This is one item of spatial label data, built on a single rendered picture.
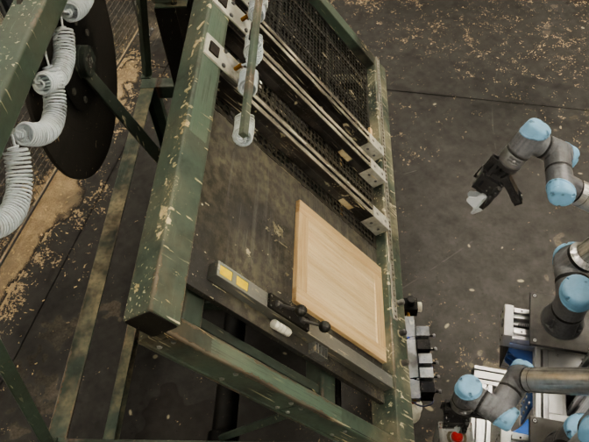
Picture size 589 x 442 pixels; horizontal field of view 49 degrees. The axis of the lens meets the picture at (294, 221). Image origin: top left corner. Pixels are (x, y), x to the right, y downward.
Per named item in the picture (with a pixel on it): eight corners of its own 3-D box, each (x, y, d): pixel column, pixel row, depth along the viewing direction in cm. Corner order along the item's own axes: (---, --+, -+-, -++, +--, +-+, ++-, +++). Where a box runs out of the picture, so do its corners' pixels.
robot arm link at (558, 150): (564, 185, 192) (534, 171, 189) (562, 157, 198) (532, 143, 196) (584, 169, 186) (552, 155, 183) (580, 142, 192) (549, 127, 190)
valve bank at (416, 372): (439, 422, 266) (447, 399, 247) (404, 421, 267) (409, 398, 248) (428, 315, 297) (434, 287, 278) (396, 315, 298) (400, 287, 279)
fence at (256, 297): (384, 390, 243) (393, 388, 241) (207, 279, 185) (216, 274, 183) (383, 378, 246) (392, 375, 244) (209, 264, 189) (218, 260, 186)
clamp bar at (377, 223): (375, 239, 286) (423, 219, 274) (180, 67, 214) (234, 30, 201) (374, 221, 292) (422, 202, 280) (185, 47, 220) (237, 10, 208)
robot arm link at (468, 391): (477, 403, 188) (451, 387, 191) (471, 417, 196) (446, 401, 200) (490, 383, 191) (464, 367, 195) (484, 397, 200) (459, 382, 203)
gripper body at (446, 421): (439, 407, 216) (444, 393, 206) (465, 408, 215) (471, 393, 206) (442, 430, 211) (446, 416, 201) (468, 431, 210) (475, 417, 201)
